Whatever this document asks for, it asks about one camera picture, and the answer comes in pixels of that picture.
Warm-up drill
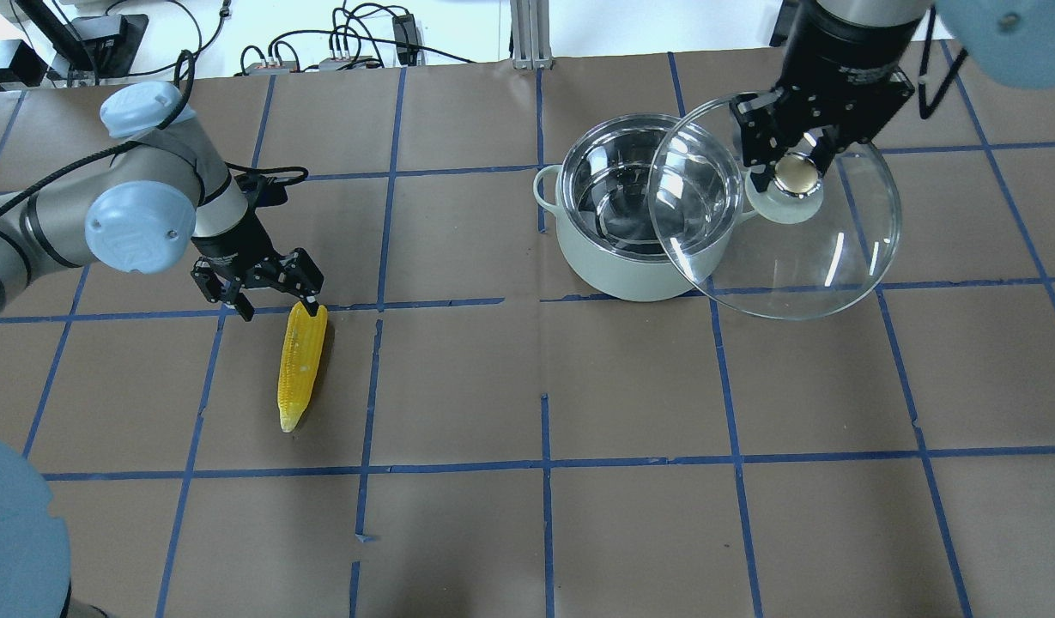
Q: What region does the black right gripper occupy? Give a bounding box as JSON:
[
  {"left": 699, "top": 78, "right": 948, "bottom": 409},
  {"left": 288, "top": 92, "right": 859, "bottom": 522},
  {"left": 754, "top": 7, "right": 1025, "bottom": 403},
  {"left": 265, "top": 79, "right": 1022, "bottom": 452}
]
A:
[{"left": 730, "top": 65, "right": 915, "bottom": 175}]

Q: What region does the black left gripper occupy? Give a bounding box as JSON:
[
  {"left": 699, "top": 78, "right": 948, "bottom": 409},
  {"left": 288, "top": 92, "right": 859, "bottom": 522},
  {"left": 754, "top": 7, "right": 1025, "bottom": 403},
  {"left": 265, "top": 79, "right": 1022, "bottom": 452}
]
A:
[{"left": 191, "top": 247, "right": 324, "bottom": 322}]

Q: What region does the yellow corn cob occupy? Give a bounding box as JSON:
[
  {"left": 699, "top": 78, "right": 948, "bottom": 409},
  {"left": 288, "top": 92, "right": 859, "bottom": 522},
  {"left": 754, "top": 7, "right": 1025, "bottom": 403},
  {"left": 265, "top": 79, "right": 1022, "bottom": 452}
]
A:
[{"left": 276, "top": 304, "right": 328, "bottom": 433}]

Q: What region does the clear glass pot lid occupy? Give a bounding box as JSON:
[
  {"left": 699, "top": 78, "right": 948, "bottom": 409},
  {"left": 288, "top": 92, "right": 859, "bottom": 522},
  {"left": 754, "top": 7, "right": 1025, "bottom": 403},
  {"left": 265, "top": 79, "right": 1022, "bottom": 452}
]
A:
[{"left": 646, "top": 93, "right": 903, "bottom": 321}]

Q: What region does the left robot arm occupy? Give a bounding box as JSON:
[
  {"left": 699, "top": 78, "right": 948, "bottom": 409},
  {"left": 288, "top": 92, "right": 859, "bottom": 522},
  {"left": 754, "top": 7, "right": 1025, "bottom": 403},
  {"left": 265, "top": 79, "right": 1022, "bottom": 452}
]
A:
[{"left": 0, "top": 82, "right": 324, "bottom": 321}]

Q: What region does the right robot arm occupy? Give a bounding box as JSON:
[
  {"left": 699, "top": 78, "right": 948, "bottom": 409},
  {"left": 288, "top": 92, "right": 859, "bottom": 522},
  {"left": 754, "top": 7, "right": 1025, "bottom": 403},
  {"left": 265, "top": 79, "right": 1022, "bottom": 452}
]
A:
[{"left": 731, "top": 1, "right": 1055, "bottom": 172}]

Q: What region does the pale green cooking pot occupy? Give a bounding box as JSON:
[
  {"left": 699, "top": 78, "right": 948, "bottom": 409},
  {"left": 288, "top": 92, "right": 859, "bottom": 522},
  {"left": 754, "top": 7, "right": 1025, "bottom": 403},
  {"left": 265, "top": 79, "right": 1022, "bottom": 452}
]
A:
[{"left": 531, "top": 113, "right": 742, "bottom": 302}]

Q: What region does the aluminium frame post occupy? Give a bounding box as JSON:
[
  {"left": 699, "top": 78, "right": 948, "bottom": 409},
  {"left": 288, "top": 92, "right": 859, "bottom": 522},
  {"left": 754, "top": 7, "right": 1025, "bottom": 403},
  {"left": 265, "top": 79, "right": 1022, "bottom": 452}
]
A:
[{"left": 510, "top": 0, "right": 554, "bottom": 70}]

